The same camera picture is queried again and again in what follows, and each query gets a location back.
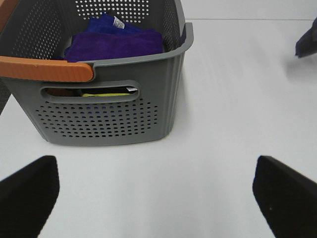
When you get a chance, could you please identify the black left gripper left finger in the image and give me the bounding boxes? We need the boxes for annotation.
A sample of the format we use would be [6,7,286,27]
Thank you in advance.
[0,156,60,238]

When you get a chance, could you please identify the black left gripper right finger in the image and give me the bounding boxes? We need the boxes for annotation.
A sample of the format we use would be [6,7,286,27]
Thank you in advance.
[252,155,317,238]

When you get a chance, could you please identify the yellow towel in basket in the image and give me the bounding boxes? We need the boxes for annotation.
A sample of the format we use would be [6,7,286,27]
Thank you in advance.
[81,93,130,97]

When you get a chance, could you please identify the grey perforated plastic basket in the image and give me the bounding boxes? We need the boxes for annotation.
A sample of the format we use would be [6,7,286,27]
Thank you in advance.
[1,0,194,146]

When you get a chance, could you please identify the dark navy folded towel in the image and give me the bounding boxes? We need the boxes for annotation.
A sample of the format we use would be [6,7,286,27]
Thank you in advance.
[295,19,317,58]

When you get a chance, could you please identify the purple folded towel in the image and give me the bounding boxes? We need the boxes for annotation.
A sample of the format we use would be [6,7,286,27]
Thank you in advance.
[64,29,163,62]

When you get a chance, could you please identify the blue towel with white label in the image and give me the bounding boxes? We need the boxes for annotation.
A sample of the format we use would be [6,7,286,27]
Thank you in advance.
[85,14,144,35]

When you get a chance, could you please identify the orange basket handle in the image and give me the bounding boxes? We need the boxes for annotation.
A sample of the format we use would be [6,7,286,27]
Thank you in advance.
[0,0,94,83]

